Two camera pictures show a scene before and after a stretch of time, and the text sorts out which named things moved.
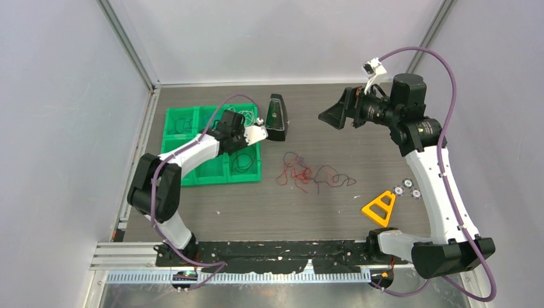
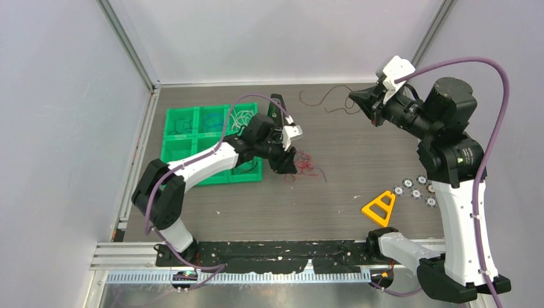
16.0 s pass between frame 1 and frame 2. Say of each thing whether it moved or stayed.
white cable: stayed
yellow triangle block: stayed
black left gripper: moved
